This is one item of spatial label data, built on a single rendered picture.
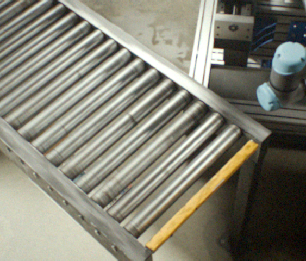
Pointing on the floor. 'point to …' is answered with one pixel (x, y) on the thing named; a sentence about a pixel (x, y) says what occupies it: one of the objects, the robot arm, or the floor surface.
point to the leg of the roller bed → (244, 200)
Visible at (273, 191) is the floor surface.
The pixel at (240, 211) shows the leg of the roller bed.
